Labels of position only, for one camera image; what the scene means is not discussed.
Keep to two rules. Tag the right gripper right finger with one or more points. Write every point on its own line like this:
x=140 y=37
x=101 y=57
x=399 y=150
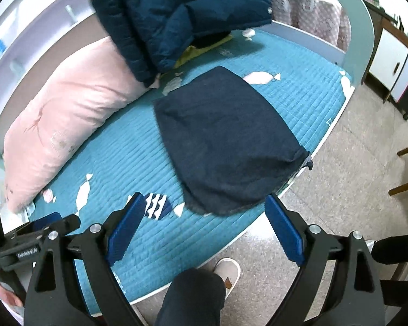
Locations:
x=336 y=282

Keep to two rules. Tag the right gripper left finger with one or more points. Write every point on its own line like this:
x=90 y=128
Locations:
x=73 y=282

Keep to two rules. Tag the dark navy garment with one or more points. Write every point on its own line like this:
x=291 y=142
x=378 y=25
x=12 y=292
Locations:
x=228 y=145

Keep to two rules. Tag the beige slipper shoe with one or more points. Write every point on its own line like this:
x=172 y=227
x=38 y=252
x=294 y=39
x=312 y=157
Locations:
x=229 y=271

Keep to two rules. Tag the person leg dark trousers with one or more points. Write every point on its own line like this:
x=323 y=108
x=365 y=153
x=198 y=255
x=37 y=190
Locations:
x=195 y=297

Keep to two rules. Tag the pink duvet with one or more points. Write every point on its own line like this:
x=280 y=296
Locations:
x=77 y=99

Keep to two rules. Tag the white cabinet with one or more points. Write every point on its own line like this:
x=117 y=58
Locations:
x=390 y=62

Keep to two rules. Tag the lilac bed shelf headboard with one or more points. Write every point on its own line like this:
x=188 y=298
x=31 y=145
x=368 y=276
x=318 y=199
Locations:
x=53 y=23

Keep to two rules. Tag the pink patterned cloth cover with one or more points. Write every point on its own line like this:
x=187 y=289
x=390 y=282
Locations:
x=325 y=19

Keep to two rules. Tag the navy and yellow puffer jacket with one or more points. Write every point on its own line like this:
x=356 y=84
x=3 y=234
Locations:
x=151 y=35

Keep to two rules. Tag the light green bed frame post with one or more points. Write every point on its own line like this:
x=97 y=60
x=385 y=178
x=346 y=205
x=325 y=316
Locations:
x=361 y=44

